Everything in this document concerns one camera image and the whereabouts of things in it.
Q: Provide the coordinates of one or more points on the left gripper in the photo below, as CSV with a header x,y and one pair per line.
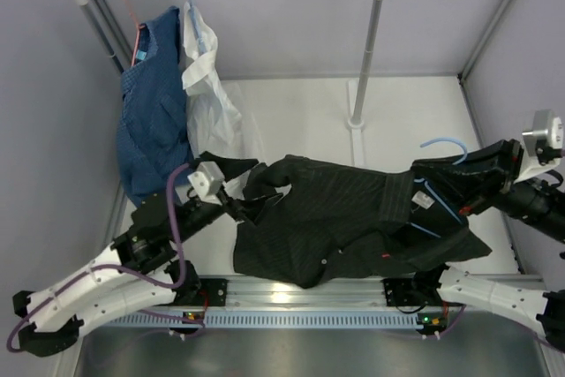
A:
x,y
252,210

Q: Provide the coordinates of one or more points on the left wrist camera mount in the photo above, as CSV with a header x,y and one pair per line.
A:
x,y
207,181

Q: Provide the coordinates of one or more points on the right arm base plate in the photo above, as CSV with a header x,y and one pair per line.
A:
x,y
420,301

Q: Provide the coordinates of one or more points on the light blue hanger with shirt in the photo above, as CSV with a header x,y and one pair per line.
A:
x,y
196,29

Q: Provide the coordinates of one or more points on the aluminium mounting rail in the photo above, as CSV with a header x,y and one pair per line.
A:
x,y
452,284

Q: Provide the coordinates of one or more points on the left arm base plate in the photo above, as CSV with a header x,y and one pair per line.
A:
x,y
211,292

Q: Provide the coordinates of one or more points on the pink wire hanger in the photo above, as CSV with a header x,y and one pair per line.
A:
x,y
138,26

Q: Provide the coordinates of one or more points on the white shirt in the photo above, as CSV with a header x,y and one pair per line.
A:
x,y
219,120

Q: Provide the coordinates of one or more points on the blue wire hanger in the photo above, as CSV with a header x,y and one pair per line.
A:
x,y
440,195

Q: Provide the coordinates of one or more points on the blue checked shirt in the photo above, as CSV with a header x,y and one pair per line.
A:
x,y
152,136

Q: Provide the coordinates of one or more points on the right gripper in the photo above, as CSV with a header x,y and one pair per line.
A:
x,y
482,175

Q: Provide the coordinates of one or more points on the black pinstriped shirt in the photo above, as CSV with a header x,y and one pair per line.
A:
x,y
318,221

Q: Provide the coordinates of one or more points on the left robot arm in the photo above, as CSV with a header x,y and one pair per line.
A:
x,y
139,269

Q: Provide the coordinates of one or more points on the slotted cable duct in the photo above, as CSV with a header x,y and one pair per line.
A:
x,y
275,319

